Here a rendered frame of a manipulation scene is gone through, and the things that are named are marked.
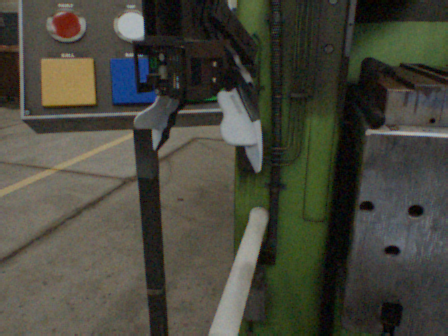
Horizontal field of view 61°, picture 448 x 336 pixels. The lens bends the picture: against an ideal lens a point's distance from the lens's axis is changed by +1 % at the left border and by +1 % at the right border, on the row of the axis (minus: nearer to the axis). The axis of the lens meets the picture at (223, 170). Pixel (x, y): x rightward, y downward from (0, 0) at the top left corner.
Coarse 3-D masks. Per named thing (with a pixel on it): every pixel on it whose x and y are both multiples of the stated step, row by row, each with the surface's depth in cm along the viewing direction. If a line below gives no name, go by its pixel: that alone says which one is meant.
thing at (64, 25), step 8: (56, 16) 59; (64, 16) 59; (72, 16) 59; (56, 24) 58; (64, 24) 59; (72, 24) 59; (80, 24) 59; (56, 32) 58; (64, 32) 58; (72, 32) 59
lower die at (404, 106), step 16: (400, 64) 105; (384, 80) 83; (400, 80) 80; (416, 80) 75; (432, 80) 74; (384, 96) 72; (400, 96) 70; (416, 96) 69; (432, 96) 69; (384, 112) 71; (400, 112) 71; (416, 112) 70; (432, 112) 70
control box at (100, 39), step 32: (32, 0) 59; (64, 0) 60; (96, 0) 61; (128, 0) 62; (224, 0) 65; (32, 32) 58; (96, 32) 60; (32, 64) 57; (96, 64) 59; (32, 96) 56; (32, 128) 60; (64, 128) 61; (96, 128) 63; (128, 128) 65
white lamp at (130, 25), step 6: (120, 18) 61; (126, 18) 61; (132, 18) 61; (138, 18) 61; (120, 24) 60; (126, 24) 60; (132, 24) 61; (138, 24) 61; (120, 30) 60; (126, 30) 60; (132, 30) 60; (138, 30) 61; (126, 36) 60; (132, 36) 60; (138, 36) 61
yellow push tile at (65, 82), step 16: (48, 64) 57; (64, 64) 57; (80, 64) 58; (48, 80) 56; (64, 80) 57; (80, 80) 57; (48, 96) 56; (64, 96) 56; (80, 96) 57; (96, 96) 58
